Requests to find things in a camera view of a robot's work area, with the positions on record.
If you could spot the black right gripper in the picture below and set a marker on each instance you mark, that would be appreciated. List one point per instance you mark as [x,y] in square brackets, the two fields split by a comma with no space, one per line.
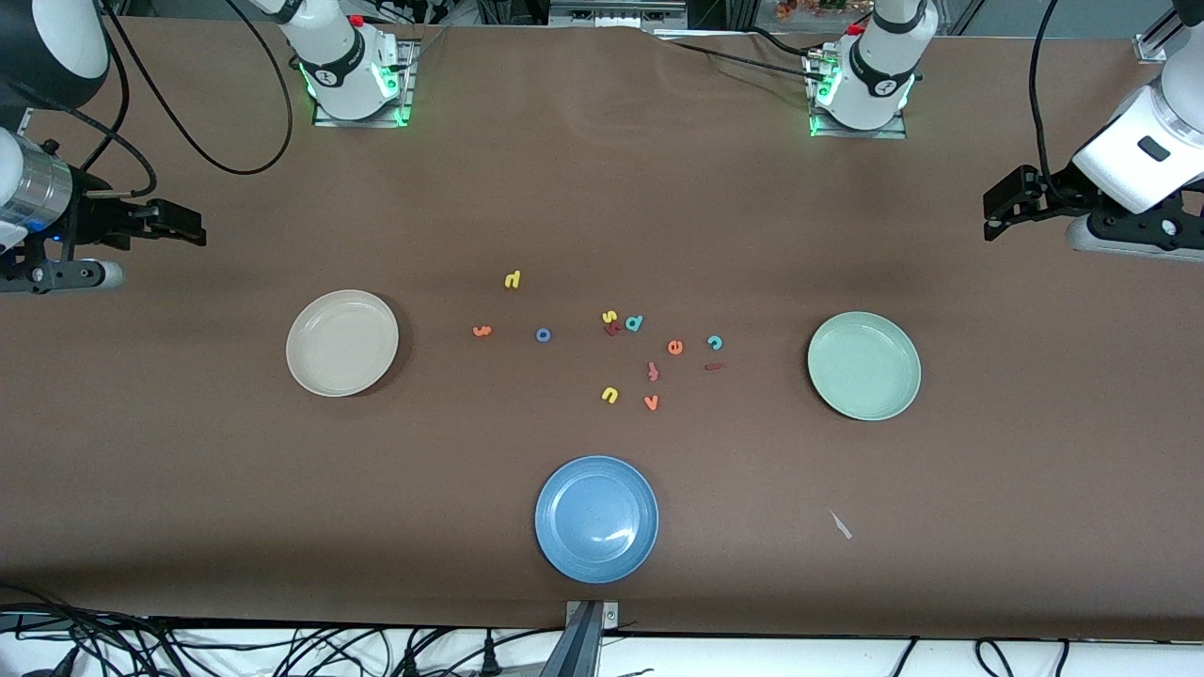
[91,218]

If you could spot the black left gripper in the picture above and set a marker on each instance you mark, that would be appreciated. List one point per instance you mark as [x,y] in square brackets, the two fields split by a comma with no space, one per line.
[1051,191]

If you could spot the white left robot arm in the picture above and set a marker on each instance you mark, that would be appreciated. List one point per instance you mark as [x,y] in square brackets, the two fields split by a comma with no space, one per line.
[879,75]

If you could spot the beige brown plate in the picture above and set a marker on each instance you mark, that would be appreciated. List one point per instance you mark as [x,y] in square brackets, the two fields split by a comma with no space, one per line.
[341,343]

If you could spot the light green plate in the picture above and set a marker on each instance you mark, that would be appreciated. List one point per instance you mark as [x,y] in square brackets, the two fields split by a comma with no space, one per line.
[863,366]

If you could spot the orange flower decoration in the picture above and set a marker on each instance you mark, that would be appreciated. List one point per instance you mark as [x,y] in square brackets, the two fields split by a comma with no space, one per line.
[809,7]

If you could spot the white paper scrap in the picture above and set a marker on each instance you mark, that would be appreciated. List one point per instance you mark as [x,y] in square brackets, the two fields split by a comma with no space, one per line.
[840,525]

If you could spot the brown table cover sheet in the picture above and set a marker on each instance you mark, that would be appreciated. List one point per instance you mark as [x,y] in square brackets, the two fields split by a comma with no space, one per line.
[602,188]

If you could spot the grey metal box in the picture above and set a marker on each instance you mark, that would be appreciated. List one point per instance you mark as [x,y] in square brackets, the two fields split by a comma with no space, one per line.
[616,11]

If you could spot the blue plate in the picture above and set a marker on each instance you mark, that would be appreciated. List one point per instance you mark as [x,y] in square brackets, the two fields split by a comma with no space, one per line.
[596,519]

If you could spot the aluminium frame corner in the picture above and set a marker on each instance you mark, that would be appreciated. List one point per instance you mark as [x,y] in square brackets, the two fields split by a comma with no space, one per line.
[1149,49]

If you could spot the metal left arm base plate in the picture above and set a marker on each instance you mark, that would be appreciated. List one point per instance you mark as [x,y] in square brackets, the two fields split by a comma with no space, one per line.
[813,133]

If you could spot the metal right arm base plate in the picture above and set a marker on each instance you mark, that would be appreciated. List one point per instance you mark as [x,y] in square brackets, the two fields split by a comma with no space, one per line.
[407,80]

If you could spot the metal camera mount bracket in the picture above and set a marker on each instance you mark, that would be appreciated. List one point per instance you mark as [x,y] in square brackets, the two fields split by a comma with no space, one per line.
[583,639]

